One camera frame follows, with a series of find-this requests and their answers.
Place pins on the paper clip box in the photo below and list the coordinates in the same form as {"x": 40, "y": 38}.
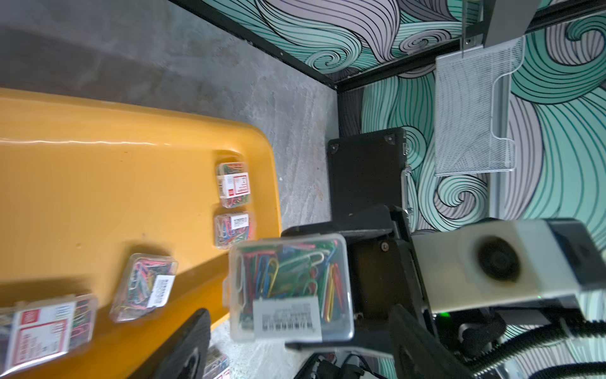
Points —
{"x": 233, "y": 184}
{"x": 233, "y": 228}
{"x": 37, "y": 332}
{"x": 217, "y": 365}
{"x": 290, "y": 290}

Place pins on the yellow plastic storage tray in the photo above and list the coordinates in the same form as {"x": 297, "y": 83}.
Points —
{"x": 86, "y": 183}

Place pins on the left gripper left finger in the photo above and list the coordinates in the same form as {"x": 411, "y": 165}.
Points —
{"x": 184, "y": 354}

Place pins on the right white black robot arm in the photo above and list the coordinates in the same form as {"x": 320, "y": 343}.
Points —
{"x": 483, "y": 339}

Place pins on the paper clip box barcode side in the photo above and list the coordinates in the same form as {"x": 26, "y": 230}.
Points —
{"x": 146, "y": 285}

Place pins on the aluminium rail right wall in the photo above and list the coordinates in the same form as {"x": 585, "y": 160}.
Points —
{"x": 499, "y": 22}

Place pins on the clear acrylic wall holder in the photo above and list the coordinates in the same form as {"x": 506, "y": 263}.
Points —
{"x": 472, "y": 98}

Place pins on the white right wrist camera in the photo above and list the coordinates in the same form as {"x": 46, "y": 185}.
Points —
{"x": 503, "y": 262}

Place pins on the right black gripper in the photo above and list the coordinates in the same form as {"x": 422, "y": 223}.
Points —
{"x": 383, "y": 273}

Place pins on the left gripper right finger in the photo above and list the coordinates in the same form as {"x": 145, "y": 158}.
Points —
{"x": 417, "y": 354}

